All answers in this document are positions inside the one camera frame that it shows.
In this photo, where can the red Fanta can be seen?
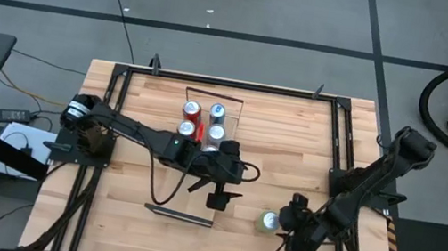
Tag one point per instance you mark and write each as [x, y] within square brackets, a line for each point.
[192, 109]

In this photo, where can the clear acrylic tray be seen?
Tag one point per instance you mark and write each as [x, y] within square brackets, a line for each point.
[189, 201]

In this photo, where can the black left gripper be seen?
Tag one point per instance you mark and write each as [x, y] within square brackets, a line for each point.
[222, 168]

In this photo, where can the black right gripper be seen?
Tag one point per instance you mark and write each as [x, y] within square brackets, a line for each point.
[308, 233]

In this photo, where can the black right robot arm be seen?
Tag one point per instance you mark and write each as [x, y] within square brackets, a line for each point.
[379, 172]

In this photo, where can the silver grey beverage can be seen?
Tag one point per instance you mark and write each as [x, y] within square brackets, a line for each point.
[216, 132]

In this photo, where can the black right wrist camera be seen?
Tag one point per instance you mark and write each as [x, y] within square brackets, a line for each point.
[301, 200]

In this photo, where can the black metal rig frame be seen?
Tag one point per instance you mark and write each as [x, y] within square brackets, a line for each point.
[230, 83]

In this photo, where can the blue silver slim can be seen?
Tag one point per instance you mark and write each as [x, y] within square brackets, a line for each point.
[217, 110]

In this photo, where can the pale green beverage can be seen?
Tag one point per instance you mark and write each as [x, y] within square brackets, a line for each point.
[268, 220]

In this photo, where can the white flat box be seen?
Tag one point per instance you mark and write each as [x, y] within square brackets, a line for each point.
[20, 134]

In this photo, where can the black power adapter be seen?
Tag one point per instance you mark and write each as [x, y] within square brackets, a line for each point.
[12, 115]

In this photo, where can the dark red beverage can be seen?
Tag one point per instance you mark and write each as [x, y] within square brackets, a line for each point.
[186, 128]

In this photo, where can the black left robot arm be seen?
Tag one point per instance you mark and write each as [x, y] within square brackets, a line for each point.
[133, 129]

